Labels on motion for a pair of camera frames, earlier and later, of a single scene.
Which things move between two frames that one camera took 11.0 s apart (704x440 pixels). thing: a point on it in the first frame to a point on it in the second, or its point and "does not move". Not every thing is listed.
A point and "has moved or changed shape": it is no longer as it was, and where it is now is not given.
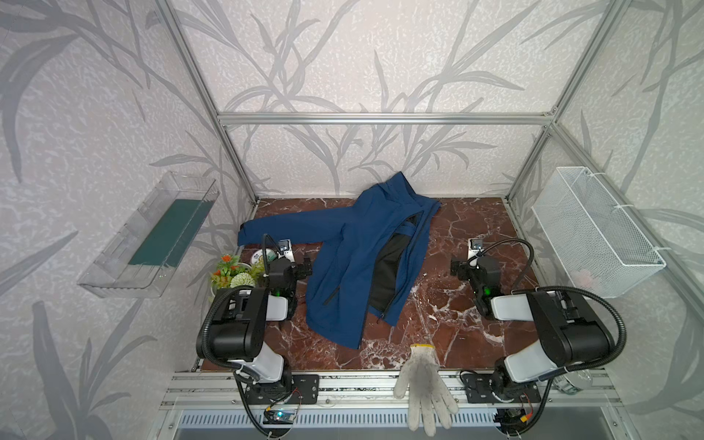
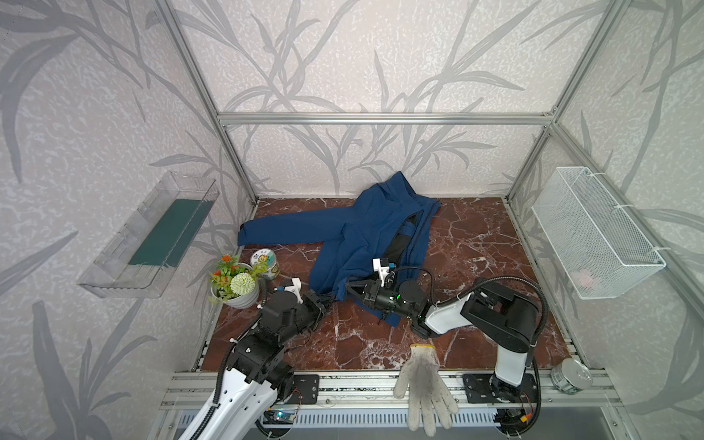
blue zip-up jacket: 362,258 has moved or changed shape
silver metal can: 574,381 does not move
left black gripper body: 300,266 to 317,301
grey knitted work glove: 427,390 does not move
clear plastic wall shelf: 146,258 does not move
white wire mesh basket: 599,245 does not move
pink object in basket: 581,278 does not move
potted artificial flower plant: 230,274 does not move
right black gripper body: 462,269 to 364,291
